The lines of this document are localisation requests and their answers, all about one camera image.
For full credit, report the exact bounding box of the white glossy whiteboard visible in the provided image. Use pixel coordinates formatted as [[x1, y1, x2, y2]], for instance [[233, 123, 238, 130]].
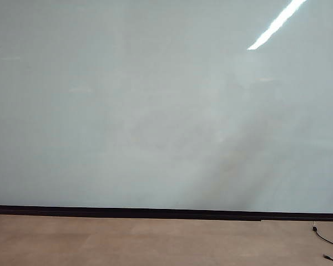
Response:
[[0, 0, 333, 214]]

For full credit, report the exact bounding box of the black whiteboard bottom frame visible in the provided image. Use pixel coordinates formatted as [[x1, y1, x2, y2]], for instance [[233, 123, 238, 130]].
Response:
[[0, 204, 333, 222]]

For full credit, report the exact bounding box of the black cable with plug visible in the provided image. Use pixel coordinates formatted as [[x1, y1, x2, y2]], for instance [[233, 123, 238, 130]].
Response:
[[311, 221, 333, 248]]

